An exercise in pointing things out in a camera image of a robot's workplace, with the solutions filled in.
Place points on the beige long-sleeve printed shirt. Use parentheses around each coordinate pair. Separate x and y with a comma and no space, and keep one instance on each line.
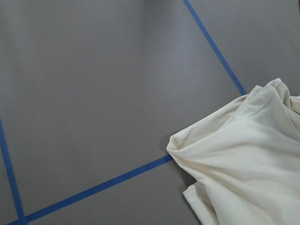
(245,158)

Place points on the brown table mat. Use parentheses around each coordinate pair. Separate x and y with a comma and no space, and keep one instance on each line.
(92,90)

